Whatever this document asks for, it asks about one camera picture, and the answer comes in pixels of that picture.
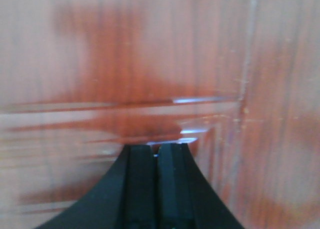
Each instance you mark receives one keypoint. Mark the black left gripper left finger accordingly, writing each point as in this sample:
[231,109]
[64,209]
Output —
[123,199]

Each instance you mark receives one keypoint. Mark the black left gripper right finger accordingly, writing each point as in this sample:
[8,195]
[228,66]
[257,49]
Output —
[186,199]

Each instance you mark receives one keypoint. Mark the brown wooden door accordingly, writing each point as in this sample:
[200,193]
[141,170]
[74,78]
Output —
[239,80]

